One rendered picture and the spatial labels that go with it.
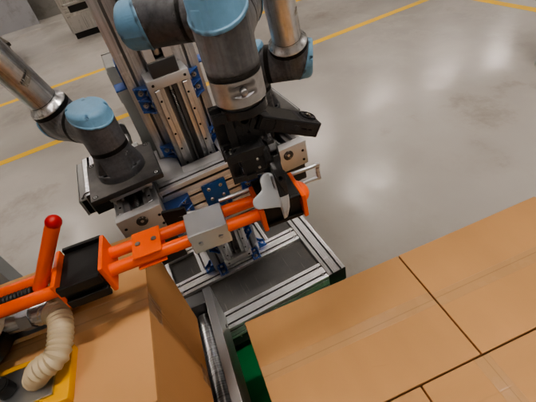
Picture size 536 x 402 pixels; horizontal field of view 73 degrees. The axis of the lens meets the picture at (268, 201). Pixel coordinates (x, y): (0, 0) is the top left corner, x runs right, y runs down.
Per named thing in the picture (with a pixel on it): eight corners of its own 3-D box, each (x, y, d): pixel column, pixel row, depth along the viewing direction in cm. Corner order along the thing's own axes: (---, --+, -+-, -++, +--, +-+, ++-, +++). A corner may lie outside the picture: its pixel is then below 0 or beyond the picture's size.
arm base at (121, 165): (96, 167, 120) (80, 142, 114) (140, 149, 123) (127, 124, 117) (100, 191, 110) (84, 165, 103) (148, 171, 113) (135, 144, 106)
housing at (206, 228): (195, 256, 63) (187, 239, 60) (190, 230, 68) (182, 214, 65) (234, 242, 64) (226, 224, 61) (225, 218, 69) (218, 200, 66)
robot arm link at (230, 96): (251, 54, 53) (269, 73, 47) (258, 84, 56) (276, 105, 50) (202, 70, 52) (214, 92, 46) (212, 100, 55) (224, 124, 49)
